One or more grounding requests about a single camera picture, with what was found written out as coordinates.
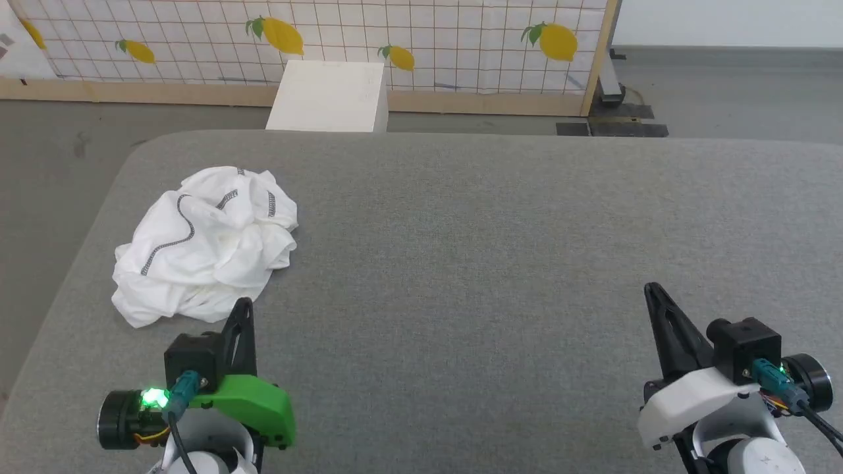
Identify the white garment with grey stitching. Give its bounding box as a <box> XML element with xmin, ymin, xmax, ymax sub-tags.
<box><xmin>111</xmin><ymin>166</ymin><xmax>299</xmax><ymax>329</ymax></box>

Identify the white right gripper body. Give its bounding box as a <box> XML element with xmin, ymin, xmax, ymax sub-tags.
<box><xmin>637</xmin><ymin>353</ymin><xmax>834</xmax><ymax>450</ymax></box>

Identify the metal partition stand post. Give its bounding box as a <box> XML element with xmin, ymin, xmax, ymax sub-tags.
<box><xmin>596</xmin><ymin>47</ymin><xmax>627</xmax><ymax>109</ymax></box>

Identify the lemon print grid partition panel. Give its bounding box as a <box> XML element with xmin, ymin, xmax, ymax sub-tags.
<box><xmin>0</xmin><ymin>0</ymin><xmax>620</xmax><ymax>118</ymax></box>

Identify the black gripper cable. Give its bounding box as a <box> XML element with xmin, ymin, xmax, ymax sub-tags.
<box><xmin>162</xmin><ymin>371</ymin><xmax>201</xmax><ymax>474</ymax></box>
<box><xmin>753</xmin><ymin>359</ymin><xmax>843</xmax><ymax>456</ymax></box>

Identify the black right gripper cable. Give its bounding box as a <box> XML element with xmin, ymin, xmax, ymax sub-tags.
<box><xmin>753</xmin><ymin>359</ymin><xmax>843</xmax><ymax>456</ymax></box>

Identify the dark metal stand base plate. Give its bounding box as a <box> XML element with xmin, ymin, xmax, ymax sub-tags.
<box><xmin>588</xmin><ymin>102</ymin><xmax>670</xmax><ymax>138</ymax></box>

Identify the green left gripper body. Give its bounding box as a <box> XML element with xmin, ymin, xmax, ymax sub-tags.
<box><xmin>97</xmin><ymin>374</ymin><xmax>298</xmax><ymax>452</ymax></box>

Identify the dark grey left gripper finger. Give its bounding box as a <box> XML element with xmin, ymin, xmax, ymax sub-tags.
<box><xmin>220</xmin><ymin>297</ymin><xmax>258</xmax><ymax>378</ymax></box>

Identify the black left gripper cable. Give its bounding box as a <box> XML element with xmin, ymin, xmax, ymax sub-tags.
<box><xmin>162</xmin><ymin>371</ymin><xmax>201</xmax><ymax>474</ymax></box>

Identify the white rectangular box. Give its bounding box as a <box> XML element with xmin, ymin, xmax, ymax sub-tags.
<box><xmin>265</xmin><ymin>61</ymin><xmax>389</xmax><ymax>133</ymax></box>

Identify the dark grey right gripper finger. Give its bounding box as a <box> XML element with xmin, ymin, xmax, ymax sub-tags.
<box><xmin>643</xmin><ymin>282</ymin><xmax>716</xmax><ymax>382</ymax></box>

